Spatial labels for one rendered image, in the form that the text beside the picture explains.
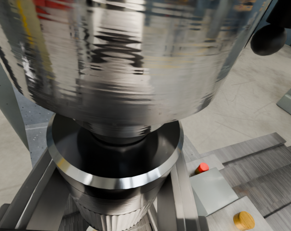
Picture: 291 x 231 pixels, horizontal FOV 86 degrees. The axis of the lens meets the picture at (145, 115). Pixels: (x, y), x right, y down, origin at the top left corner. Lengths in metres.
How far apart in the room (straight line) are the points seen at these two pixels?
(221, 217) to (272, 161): 0.35
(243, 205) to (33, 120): 0.49
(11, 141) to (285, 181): 1.83
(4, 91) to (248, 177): 0.67
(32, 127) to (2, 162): 1.24
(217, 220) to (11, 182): 1.47
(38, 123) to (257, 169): 0.61
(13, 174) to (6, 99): 1.13
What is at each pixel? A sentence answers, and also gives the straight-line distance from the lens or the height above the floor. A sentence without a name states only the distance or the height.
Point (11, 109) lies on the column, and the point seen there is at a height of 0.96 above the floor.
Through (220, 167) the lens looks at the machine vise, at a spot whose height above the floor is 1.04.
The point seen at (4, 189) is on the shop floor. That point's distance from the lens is 1.59.
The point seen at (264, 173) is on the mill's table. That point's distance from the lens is 0.58.
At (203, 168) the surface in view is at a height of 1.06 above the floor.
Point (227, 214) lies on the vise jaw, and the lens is 0.32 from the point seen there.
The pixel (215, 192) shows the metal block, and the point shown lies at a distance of 0.28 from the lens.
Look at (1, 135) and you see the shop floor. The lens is 1.91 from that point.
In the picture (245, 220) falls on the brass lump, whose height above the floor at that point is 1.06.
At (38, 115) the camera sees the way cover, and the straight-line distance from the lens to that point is 0.49.
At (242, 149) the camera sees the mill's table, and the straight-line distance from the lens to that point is 0.59.
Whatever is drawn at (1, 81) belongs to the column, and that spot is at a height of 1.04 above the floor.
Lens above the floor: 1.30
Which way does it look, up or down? 44 degrees down
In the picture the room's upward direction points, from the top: 12 degrees clockwise
